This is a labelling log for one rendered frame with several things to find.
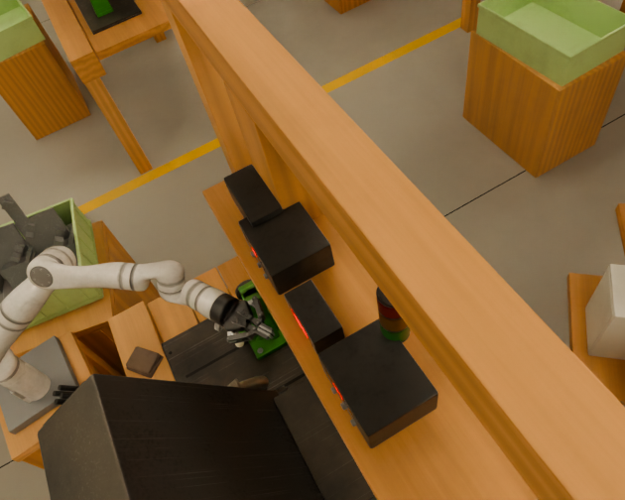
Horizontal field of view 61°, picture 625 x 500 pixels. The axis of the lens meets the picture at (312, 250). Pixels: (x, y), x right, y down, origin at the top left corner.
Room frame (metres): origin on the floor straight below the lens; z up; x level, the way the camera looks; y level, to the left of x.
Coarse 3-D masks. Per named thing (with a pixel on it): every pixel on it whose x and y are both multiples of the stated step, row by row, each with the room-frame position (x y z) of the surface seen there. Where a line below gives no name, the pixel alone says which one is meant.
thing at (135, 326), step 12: (120, 312) 1.06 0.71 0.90; (132, 312) 1.04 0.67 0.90; (144, 312) 1.03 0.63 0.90; (120, 324) 1.01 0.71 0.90; (132, 324) 0.99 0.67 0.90; (144, 324) 0.98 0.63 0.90; (120, 336) 0.96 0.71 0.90; (132, 336) 0.95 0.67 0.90; (144, 336) 0.93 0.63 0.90; (156, 336) 0.92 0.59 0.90; (120, 348) 0.91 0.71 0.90; (132, 348) 0.90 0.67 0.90; (156, 348) 0.88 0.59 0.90; (132, 372) 0.81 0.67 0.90; (156, 372) 0.79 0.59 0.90; (168, 372) 0.78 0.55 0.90
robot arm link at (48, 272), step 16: (48, 256) 0.90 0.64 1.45; (32, 272) 0.87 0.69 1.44; (48, 272) 0.86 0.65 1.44; (64, 272) 0.85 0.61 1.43; (80, 272) 0.85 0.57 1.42; (96, 272) 0.84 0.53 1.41; (112, 272) 0.83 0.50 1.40; (128, 272) 0.82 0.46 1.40; (48, 288) 0.85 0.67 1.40; (64, 288) 0.84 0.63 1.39; (80, 288) 0.83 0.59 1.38; (112, 288) 0.81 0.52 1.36; (128, 288) 0.80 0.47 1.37
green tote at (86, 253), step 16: (48, 208) 1.60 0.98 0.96; (64, 208) 1.61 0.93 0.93; (80, 224) 1.52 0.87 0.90; (80, 240) 1.42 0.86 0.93; (80, 256) 1.31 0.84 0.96; (96, 256) 1.42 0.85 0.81; (96, 288) 1.23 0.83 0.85; (48, 304) 1.20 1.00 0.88; (64, 304) 1.20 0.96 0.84; (80, 304) 1.21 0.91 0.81; (32, 320) 1.18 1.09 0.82
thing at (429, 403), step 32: (288, 224) 0.66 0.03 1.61; (256, 256) 0.63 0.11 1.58; (288, 256) 0.58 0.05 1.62; (320, 256) 0.58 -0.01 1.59; (288, 288) 0.55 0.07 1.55; (320, 352) 0.37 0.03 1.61; (352, 352) 0.36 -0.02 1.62; (384, 352) 0.34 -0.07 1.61; (352, 384) 0.31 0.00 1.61; (384, 384) 0.29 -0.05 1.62; (416, 384) 0.28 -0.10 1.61; (352, 416) 0.27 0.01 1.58; (384, 416) 0.24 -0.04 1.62; (416, 416) 0.24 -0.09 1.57
